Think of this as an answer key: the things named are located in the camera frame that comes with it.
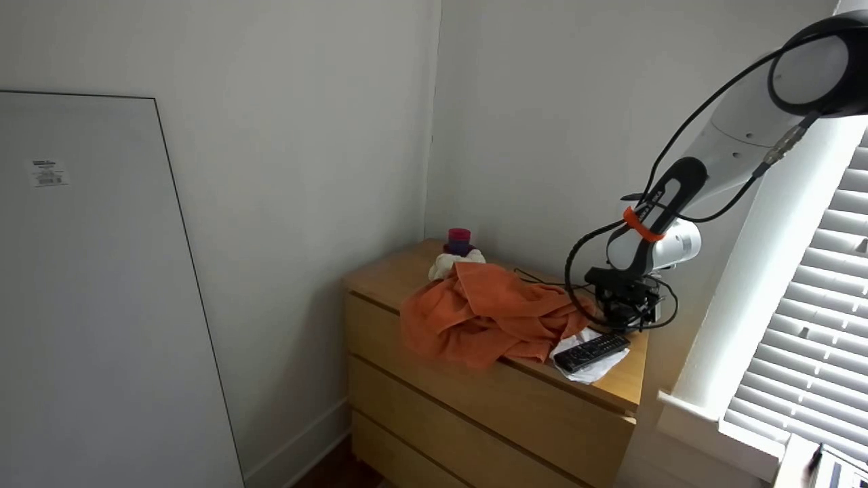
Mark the wooden dresser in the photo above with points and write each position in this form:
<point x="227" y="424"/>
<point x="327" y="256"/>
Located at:
<point x="479" y="416"/>

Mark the black remote control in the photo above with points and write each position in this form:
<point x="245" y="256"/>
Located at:
<point x="590" y="354"/>

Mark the white window blinds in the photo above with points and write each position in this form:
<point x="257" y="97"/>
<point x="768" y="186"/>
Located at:
<point x="814" y="343"/>

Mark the white paper sheet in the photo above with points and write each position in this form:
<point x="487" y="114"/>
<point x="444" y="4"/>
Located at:
<point x="592" y="369"/>

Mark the dark purple cup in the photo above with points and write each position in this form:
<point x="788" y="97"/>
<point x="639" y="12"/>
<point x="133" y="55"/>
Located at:
<point x="459" y="248"/>

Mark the magenta cup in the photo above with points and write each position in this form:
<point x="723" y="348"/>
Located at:
<point x="459" y="234"/>

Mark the white crumpled cloth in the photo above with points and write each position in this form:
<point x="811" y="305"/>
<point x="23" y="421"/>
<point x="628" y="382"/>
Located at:
<point x="451" y="263"/>

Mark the orange cloth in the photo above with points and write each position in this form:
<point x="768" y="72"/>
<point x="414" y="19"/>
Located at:
<point x="490" y="312"/>

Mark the white window frame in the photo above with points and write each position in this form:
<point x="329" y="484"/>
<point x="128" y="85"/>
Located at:
<point x="749" y="299"/>

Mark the white leaning panel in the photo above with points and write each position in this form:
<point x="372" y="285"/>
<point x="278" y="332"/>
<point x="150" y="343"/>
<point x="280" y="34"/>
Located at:
<point x="99" y="316"/>

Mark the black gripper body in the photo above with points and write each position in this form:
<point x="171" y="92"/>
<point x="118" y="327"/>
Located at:
<point x="624" y="290"/>

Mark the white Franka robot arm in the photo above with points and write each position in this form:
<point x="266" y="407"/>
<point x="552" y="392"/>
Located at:
<point x="749" y="137"/>

